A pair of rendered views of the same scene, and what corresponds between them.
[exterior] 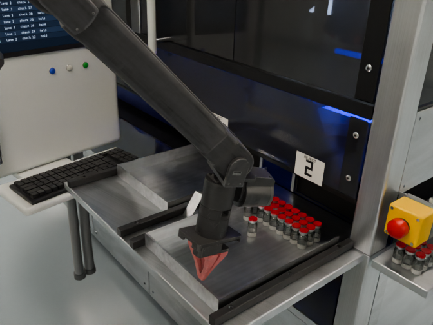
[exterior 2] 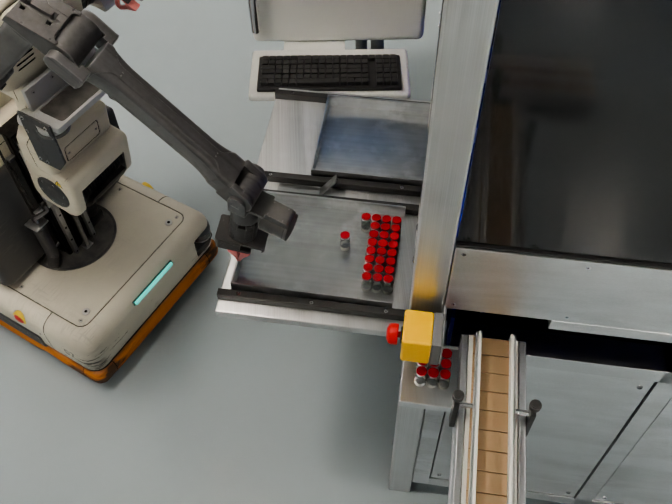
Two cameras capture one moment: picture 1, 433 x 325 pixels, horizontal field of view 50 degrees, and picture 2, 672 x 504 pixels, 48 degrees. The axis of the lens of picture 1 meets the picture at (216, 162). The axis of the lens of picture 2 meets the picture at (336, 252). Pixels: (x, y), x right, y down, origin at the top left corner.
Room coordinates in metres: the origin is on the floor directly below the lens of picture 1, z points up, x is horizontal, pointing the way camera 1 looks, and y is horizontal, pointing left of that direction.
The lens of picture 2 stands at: (0.23, -0.84, 2.22)
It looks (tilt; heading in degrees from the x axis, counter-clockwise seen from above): 53 degrees down; 49
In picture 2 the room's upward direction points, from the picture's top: 2 degrees counter-clockwise
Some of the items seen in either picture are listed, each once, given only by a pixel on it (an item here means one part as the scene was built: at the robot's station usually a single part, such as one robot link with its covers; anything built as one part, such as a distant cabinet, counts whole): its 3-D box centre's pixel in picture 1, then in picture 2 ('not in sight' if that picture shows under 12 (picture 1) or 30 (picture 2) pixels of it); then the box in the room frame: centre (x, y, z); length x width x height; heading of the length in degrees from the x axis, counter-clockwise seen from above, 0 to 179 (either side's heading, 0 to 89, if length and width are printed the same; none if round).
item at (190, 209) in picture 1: (175, 211); (306, 183); (0.94, 0.09, 0.91); 0.14 x 0.03 x 0.06; 129
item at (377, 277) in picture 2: (284, 219); (381, 253); (0.93, -0.17, 0.90); 0.18 x 0.02 x 0.05; 39
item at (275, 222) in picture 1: (277, 222); (371, 252); (0.91, -0.15, 0.90); 0.18 x 0.02 x 0.05; 39
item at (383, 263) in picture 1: (415, 265); (436, 378); (0.82, -0.44, 0.87); 0.14 x 0.13 x 0.02; 130
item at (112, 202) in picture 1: (209, 212); (351, 199); (1.00, 0.01, 0.87); 0.70 x 0.48 x 0.02; 40
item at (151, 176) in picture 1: (192, 171); (389, 142); (1.18, 0.07, 0.90); 0.34 x 0.26 x 0.04; 130
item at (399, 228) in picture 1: (399, 227); (396, 334); (0.77, -0.36, 0.99); 0.04 x 0.04 x 0.04; 40
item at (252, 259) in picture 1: (241, 240); (321, 248); (0.85, -0.06, 0.90); 0.34 x 0.26 x 0.04; 129
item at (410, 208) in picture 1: (411, 220); (420, 337); (0.80, -0.40, 0.99); 0.08 x 0.07 x 0.07; 130
